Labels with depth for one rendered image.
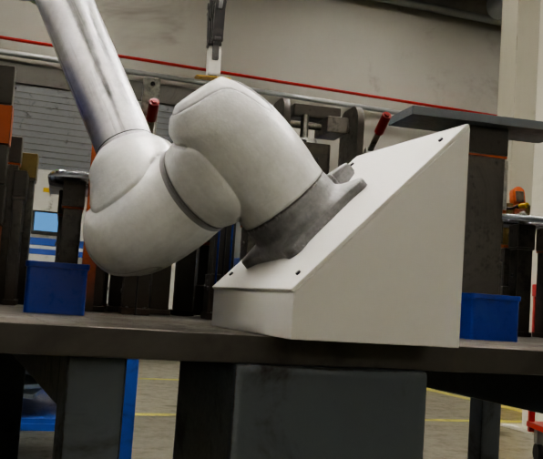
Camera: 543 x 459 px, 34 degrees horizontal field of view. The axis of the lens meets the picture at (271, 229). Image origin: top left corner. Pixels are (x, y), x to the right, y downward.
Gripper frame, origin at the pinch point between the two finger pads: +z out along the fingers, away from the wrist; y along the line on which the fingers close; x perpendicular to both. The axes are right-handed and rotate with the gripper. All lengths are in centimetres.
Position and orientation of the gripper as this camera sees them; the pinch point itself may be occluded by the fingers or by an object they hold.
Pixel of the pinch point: (213, 62)
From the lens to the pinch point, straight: 215.3
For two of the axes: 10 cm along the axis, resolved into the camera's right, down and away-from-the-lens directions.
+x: 9.7, 0.6, 2.4
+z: -0.5, 10.0, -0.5
